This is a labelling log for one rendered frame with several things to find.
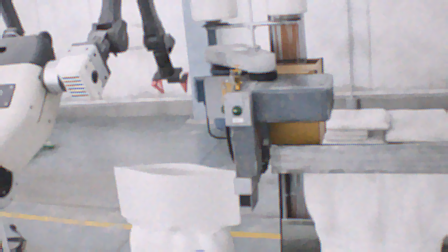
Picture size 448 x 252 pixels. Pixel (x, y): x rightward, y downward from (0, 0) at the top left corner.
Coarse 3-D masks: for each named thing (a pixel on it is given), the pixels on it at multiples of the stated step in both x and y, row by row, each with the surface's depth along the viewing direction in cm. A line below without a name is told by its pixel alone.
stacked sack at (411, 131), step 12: (408, 120) 419; (420, 120) 414; (432, 120) 411; (444, 120) 403; (384, 132) 418; (396, 132) 397; (408, 132) 392; (420, 132) 388; (432, 132) 384; (444, 132) 380
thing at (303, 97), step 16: (272, 80) 149; (288, 80) 146; (304, 80) 143; (320, 80) 140; (256, 96) 140; (272, 96) 138; (288, 96) 136; (304, 96) 134; (320, 96) 133; (256, 112) 141; (272, 112) 139; (288, 112) 137; (304, 112) 136; (320, 112) 134; (240, 128) 143; (256, 128) 144; (240, 144) 145; (256, 144) 144; (240, 160) 146; (256, 160) 145; (240, 176) 148; (256, 176) 146
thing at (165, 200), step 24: (120, 168) 182; (144, 168) 182; (168, 168) 181; (192, 168) 177; (216, 168) 169; (120, 192) 185; (144, 192) 176; (168, 192) 169; (192, 192) 168; (216, 192) 167; (144, 216) 180; (168, 216) 172; (192, 216) 170; (216, 216) 170; (240, 216) 168; (144, 240) 178; (168, 240) 173; (192, 240) 170; (216, 240) 168
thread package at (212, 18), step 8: (192, 0) 168; (200, 0) 165; (208, 0) 163; (216, 0) 163; (224, 0) 164; (232, 0) 166; (192, 8) 169; (200, 8) 165; (208, 8) 164; (216, 8) 164; (224, 8) 164; (232, 8) 166; (192, 16) 171; (200, 16) 166; (208, 16) 165; (216, 16) 164; (224, 16) 165; (232, 16) 167
